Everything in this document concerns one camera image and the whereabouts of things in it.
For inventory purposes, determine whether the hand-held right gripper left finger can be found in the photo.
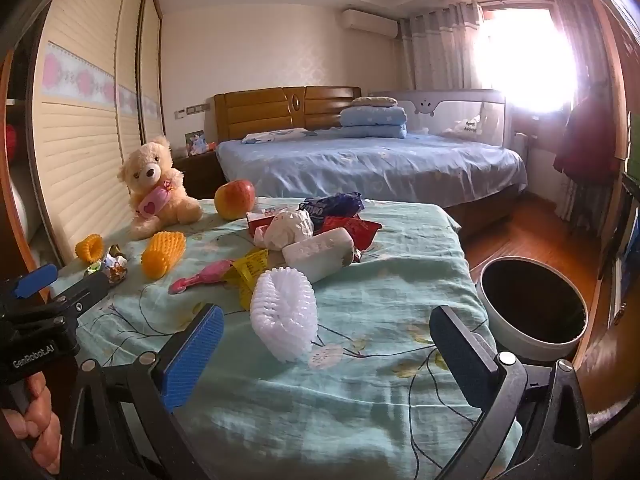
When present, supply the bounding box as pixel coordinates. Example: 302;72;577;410
62;304;225;480

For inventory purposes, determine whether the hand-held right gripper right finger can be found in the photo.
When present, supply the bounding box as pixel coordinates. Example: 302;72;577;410
429;305;593;480

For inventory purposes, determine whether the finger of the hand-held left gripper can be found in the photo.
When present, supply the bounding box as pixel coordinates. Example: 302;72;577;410
47;273;112;319
0;263;59;311

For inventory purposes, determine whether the white round trash bin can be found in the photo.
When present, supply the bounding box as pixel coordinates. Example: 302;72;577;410
475;256;588;361

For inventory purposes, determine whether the large orange foam fruit net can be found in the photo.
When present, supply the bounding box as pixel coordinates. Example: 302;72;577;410
141;230;187;279

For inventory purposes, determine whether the white foam fruit net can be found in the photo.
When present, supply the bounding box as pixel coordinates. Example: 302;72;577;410
250;267;318;363

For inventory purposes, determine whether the yellow printed wrapper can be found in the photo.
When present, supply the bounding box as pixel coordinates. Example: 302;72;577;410
222;248;271;311

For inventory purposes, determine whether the red white carton box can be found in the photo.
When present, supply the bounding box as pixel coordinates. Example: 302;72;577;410
246;206;288;238

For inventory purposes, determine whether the red snack packet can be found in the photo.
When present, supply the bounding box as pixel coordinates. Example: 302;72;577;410
345;217;382;263

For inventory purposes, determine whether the white plastic tissue packet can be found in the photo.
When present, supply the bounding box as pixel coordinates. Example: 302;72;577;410
281;227;356;283

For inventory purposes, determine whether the blue snack wrapper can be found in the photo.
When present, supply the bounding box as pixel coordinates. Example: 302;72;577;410
298;192;366;226

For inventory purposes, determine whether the person's left hand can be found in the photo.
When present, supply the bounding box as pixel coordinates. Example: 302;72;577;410
0;375;63;471

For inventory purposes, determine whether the shiny foil candy wrapper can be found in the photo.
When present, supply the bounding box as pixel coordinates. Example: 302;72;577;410
85;243;129;287

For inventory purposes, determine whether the small orange foam fruit net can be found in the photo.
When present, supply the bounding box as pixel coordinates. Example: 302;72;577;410
75;233;105;263

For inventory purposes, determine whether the white cloth bundle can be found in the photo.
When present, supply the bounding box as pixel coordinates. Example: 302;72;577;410
10;185;27;231

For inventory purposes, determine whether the green floral bed sheet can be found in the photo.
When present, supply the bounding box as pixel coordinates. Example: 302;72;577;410
47;197;523;480

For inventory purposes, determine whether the cream teddy bear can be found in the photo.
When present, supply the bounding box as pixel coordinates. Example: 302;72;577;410
117;135;203;240

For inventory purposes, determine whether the red yellow apple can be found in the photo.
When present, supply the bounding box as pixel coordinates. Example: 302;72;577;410
214;179;256;221

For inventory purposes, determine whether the cream louvered wardrobe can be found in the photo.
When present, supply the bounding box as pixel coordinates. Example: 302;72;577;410
0;0;168;281

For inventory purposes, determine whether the wooden nightstand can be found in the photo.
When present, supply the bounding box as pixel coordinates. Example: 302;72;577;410
172;152;226;201

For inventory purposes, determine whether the framed photo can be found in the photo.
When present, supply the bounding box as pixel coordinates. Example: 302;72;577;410
184;130;207;157

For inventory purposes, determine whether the bed with blue sheet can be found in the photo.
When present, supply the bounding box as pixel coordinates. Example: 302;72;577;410
215;132;528;226

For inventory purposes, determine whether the flat blue white pillow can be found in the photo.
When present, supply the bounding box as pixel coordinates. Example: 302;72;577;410
241;128;318;145

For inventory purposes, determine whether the wooden headboard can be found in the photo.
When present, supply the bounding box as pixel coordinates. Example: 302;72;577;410
214;86;362;143

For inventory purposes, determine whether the red hanging coat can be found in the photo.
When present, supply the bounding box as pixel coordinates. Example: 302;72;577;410
552;87;623;183

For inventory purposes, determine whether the folded blue quilt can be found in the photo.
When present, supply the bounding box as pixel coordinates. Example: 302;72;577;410
340;105;408;138

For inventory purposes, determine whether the small patterned pillow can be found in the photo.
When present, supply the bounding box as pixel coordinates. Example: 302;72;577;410
352;95;398;109

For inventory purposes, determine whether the green panel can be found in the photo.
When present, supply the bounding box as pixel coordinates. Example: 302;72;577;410
627;115;640;186

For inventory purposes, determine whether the grey dotted curtain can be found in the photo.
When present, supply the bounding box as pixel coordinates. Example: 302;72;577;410
397;2;483;93
552;0;608;231

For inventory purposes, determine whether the wall switch panel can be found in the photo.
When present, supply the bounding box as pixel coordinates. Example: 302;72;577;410
175;102;212;120

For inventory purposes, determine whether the grey mesh bed guard rail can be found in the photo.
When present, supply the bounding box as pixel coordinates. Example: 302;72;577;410
368;89;511;150

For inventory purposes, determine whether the white wall air conditioner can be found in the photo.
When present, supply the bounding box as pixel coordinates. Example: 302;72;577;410
341;8;399;37

